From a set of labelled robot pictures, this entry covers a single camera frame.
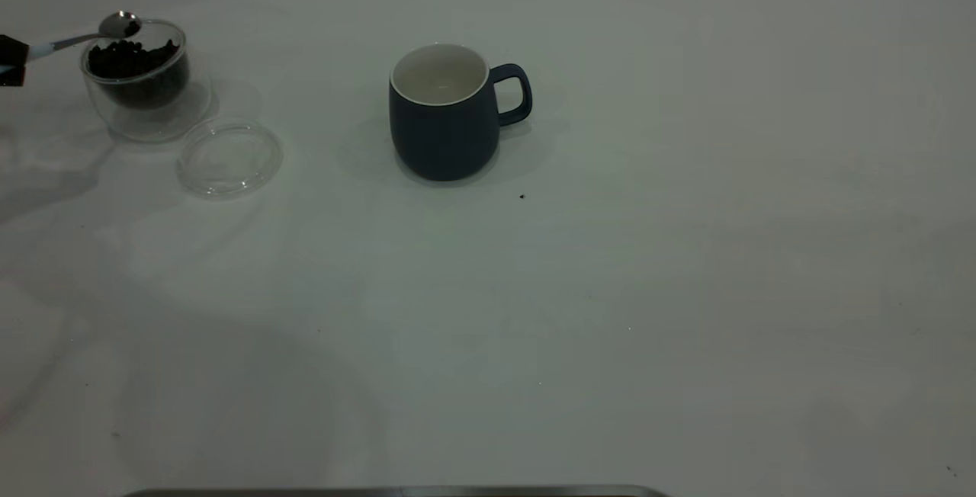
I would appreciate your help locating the clear round glass lid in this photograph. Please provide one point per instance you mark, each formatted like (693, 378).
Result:
(229, 169)

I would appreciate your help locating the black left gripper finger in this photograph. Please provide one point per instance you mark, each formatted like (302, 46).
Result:
(14, 78)
(14, 49)

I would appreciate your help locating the dark coffee beans pile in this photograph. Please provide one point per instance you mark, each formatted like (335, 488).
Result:
(133, 74)

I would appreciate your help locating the clear double-wall glass cup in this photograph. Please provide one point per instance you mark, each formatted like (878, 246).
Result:
(152, 122)

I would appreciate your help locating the dark grey ceramic mug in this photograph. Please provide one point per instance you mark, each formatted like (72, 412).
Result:
(446, 139)

